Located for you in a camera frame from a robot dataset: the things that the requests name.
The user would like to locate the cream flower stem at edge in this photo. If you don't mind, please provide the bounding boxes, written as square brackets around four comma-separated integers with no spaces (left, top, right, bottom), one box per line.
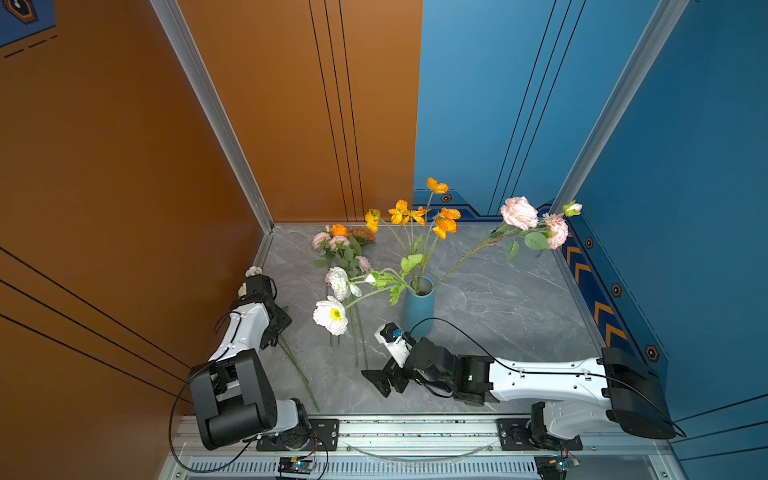
[237,265,320,412]

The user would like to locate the aluminium front rail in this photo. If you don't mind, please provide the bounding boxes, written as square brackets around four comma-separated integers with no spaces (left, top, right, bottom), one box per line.
[159,414,686,479]

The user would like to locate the right circuit board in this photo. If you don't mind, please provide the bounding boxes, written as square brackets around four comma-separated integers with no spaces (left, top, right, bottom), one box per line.
[534,456,581,480]

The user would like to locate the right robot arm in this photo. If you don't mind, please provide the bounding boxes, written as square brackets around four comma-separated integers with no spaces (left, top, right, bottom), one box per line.
[362,335,681,446]

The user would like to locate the white flower stem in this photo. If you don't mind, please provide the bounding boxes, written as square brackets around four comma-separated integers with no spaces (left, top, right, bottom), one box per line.
[312,254,423,336]

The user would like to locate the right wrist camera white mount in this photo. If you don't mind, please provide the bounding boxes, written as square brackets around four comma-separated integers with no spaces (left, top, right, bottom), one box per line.
[374,322,415,368]

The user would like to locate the left aluminium corner post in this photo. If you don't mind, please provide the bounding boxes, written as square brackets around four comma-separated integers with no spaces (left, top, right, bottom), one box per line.
[150,0,274,235]

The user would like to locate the pink rose flower stem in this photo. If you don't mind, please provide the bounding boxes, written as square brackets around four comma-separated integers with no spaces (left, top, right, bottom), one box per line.
[434,196,583,286]

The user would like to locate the left green circuit board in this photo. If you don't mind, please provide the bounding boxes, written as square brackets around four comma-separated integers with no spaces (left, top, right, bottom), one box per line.
[276,457,317,479]

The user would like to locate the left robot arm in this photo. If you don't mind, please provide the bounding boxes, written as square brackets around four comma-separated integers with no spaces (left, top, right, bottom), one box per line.
[188,274,312,450]

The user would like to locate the orange poppy flower stem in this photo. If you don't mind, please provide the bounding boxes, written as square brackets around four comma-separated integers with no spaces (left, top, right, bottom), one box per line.
[364,177,461,303]

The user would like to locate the teal cylindrical vase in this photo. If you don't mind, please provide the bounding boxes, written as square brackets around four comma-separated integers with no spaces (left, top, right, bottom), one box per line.
[400,277,436,339]

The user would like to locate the pink carnation flower bunch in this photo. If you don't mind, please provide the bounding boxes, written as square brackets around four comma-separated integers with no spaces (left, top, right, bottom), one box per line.
[310,230,374,368]

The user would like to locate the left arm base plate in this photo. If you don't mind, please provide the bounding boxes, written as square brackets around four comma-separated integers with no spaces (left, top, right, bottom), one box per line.
[256,417,340,453]

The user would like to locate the right aluminium corner post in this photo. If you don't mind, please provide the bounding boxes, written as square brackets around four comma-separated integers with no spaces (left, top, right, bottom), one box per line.
[550,0,689,213]

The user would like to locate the aluminium corner post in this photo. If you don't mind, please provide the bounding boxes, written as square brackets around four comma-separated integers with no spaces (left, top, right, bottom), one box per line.
[550,0,689,213]
[150,0,274,235]

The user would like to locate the orange gerbera flower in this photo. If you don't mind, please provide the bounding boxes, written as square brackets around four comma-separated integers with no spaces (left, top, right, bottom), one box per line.
[329,224,375,246]

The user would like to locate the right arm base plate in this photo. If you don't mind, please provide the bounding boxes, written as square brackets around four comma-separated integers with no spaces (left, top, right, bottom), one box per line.
[496,418,583,452]

